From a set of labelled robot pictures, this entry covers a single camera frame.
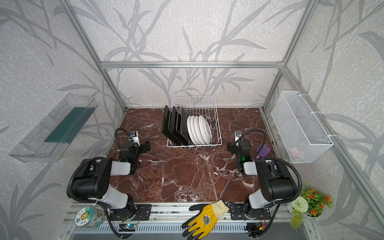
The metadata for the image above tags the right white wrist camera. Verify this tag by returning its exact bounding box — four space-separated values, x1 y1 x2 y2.
235 131 243 142

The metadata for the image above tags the purple pink brush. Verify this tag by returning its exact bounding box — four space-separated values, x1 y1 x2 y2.
255 144 272 159

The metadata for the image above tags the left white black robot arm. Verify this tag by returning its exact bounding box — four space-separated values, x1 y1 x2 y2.
67 128 151 221

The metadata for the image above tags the artificial flower plant pot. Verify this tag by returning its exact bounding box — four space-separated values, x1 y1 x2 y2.
287 187 333 231

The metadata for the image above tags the white wire dish rack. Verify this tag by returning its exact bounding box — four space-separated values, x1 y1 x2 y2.
167 96 222 148

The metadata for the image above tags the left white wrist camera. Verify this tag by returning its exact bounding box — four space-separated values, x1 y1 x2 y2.
129 131 140 146

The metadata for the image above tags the pink object in basket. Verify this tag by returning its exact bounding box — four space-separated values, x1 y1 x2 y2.
288 147 303 159

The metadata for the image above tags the aluminium mounting rail base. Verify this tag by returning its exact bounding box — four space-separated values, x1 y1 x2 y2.
55 203 323 240

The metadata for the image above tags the yellow black work glove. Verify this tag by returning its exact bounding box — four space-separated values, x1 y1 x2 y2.
182 200 229 240

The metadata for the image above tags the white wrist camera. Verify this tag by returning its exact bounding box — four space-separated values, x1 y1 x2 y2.
235 131 243 142
129 131 140 146

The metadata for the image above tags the black square floral plate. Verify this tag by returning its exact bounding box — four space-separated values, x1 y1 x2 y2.
170 106 187 146
162 105 178 145

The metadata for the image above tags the white wire mesh wall basket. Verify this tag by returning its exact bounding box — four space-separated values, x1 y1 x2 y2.
272 91 334 164

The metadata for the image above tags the clear acrylic wall shelf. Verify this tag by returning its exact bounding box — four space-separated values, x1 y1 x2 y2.
9 94 98 163

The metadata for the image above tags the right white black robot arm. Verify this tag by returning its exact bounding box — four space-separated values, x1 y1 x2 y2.
227 129 303 220

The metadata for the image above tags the green circuit board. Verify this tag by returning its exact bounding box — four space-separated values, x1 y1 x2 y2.
119 222 139 233

